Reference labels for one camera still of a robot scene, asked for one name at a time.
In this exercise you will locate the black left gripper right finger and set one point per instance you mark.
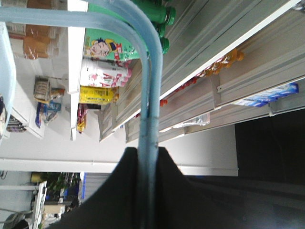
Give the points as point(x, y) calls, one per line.
point(217, 202)

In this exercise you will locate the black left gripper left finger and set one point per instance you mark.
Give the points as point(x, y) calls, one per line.
point(114, 204)

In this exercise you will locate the light blue plastic shopping basket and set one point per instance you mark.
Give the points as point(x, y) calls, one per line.
point(137, 28)

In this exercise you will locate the yellow snack bag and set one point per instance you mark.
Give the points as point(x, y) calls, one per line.
point(98, 95)

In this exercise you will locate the white pink snack bag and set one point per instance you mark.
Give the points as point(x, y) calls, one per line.
point(105, 74)

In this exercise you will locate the green cartoon snack bag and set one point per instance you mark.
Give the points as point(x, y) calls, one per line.
point(107, 45)

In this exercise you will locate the green bottles on shelf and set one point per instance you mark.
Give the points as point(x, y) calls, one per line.
point(160, 16)

